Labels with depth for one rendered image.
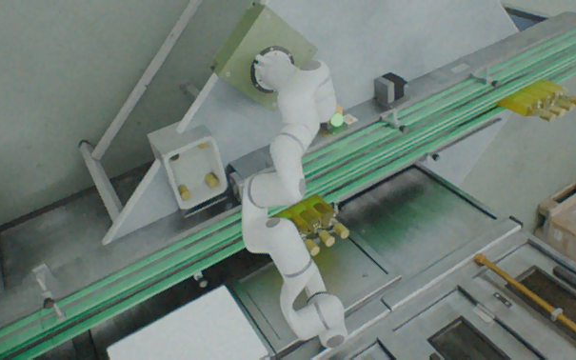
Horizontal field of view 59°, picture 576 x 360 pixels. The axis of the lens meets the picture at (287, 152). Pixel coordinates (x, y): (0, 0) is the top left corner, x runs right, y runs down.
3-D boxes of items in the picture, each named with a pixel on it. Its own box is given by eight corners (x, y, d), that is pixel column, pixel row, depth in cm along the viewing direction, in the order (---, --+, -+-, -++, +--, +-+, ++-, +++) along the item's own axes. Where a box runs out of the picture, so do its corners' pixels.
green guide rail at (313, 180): (253, 202, 175) (264, 214, 169) (252, 200, 174) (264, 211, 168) (584, 39, 235) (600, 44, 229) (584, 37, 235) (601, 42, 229)
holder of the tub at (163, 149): (177, 210, 176) (185, 221, 170) (153, 144, 161) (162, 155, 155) (221, 189, 182) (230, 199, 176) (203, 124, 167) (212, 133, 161)
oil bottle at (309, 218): (280, 207, 183) (312, 240, 167) (277, 194, 180) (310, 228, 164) (293, 200, 185) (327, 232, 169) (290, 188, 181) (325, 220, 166)
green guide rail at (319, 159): (248, 185, 170) (260, 197, 164) (248, 183, 170) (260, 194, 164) (586, 24, 231) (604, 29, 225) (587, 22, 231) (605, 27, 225)
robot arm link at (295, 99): (276, 155, 133) (260, 106, 124) (312, 102, 149) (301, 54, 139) (308, 160, 129) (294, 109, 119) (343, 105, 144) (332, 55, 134)
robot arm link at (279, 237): (330, 231, 130) (286, 232, 140) (296, 162, 123) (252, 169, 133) (299, 275, 119) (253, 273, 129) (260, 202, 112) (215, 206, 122)
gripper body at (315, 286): (335, 311, 146) (322, 283, 155) (331, 289, 140) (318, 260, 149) (310, 320, 145) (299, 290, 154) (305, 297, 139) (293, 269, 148)
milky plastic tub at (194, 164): (172, 198, 173) (182, 211, 166) (153, 145, 160) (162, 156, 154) (219, 177, 179) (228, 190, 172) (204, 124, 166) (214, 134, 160)
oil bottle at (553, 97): (506, 92, 223) (566, 116, 202) (508, 81, 220) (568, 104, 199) (516, 88, 225) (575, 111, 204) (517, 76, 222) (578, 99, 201)
